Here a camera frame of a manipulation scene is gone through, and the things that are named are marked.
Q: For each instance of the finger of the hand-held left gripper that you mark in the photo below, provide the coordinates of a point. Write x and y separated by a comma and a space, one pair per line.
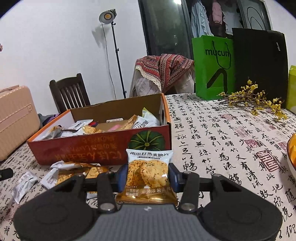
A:
5, 174

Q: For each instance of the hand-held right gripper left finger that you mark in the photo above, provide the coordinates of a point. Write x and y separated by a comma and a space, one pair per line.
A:
121, 178

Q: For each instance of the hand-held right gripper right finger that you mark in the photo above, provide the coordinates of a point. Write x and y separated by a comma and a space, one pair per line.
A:
173, 178

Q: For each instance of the orange pumpkin print cardboard box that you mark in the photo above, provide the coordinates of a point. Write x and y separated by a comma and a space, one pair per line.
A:
92, 148

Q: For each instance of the white and green snack packet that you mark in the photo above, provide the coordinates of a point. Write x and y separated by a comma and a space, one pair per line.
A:
149, 114

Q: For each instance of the small white snack packet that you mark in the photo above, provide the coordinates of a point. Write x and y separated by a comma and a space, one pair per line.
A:
23, 187

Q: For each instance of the pink ribbed suitcase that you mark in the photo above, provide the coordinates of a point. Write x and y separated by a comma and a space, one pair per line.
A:
16, 120

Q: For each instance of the small gold snack packet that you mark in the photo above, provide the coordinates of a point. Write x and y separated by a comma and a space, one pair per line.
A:
89, 129

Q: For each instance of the calligraphy print tablecloth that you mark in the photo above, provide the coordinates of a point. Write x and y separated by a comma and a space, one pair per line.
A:
231, 150

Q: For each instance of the dark brown snack packet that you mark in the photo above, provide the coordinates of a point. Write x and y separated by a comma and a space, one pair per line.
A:
55, 133

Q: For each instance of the white blue snack packet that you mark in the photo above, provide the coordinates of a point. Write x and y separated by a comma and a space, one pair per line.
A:
77, 126

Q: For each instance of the grey purple cloth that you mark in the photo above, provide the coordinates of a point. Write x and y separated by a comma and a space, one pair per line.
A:
47, 119

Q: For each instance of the beige quilted chair cover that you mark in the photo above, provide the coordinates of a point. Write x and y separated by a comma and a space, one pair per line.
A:
143, 85

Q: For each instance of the dark wooden chair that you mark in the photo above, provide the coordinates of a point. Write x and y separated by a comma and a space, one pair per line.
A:
69, 92

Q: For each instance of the green paper bag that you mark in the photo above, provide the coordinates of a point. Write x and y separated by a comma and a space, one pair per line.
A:
201, 74

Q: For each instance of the red patterned cloth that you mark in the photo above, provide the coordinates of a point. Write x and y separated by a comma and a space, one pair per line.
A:
168, 69

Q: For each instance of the yellow flower branch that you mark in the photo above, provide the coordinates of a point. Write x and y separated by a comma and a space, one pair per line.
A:
251, 92

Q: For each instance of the white bowl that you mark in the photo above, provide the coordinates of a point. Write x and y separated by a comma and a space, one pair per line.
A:
291, 170

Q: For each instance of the black paper bag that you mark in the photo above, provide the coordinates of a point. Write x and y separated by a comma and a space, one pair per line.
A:
256, 64

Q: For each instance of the light green carton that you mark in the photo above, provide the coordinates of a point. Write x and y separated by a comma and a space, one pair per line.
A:
291, 88

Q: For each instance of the dark sliding glass door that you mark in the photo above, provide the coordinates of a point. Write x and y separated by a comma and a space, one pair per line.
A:
161, 25

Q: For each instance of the studio light on stand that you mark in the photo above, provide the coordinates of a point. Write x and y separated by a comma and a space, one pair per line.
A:
107, 17

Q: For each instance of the light blue hanging shirt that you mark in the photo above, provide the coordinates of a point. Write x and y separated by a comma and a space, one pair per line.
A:
200, 18

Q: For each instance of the white hanging garment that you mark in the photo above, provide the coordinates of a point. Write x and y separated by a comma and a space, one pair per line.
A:
231, 20

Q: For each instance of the pink hanging garment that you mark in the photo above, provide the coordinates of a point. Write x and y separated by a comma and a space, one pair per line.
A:
217, 14

